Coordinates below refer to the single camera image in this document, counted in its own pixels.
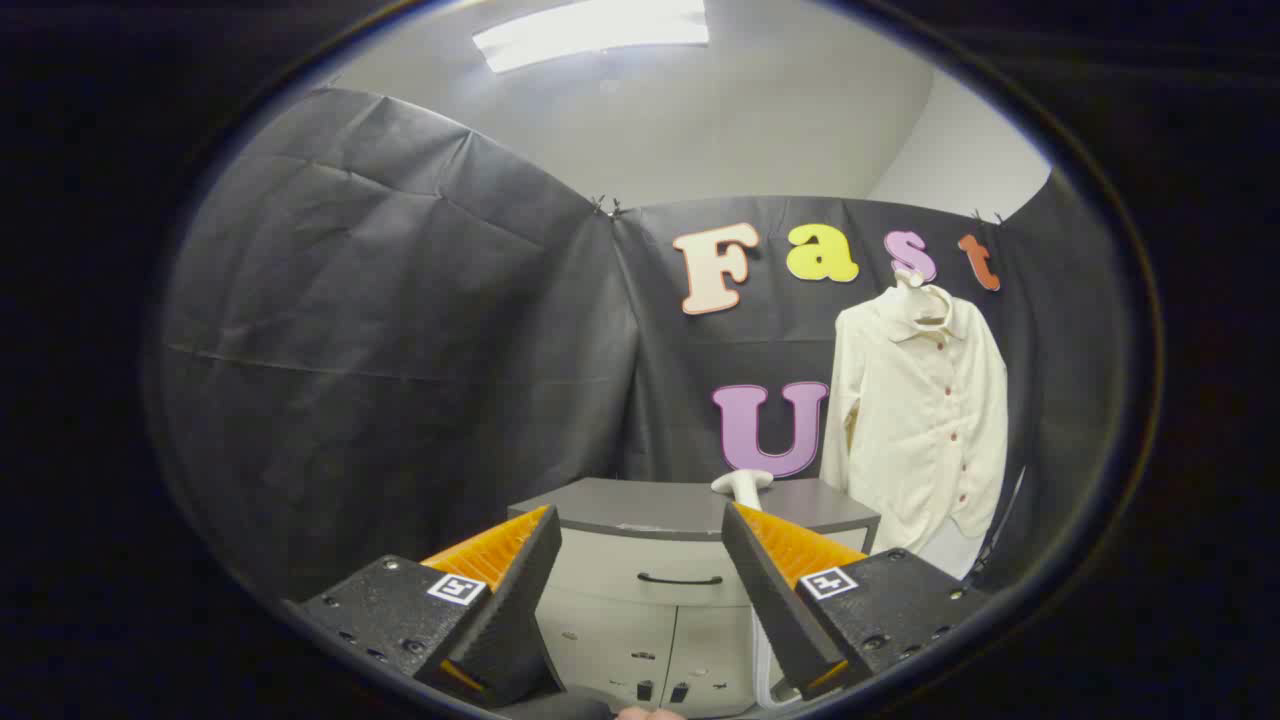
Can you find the black backdrop cloth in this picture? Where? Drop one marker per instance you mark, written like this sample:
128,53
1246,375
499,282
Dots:
400,350

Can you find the white garment steamer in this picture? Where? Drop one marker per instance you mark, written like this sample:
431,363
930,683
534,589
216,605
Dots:
742,482

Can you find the cream button-up shirt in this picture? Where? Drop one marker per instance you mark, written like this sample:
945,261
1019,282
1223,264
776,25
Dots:
920,430

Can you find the grey cabinet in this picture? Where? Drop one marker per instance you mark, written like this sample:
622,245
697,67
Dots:
650,510

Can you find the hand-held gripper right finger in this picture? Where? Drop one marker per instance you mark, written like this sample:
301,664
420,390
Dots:
770,590

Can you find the ceiling light panel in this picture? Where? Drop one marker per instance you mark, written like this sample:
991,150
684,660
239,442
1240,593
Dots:
590,30

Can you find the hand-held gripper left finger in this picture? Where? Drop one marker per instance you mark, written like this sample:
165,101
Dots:
520,600

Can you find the black binder clip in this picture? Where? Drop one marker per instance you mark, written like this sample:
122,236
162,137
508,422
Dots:
985,215
605,207

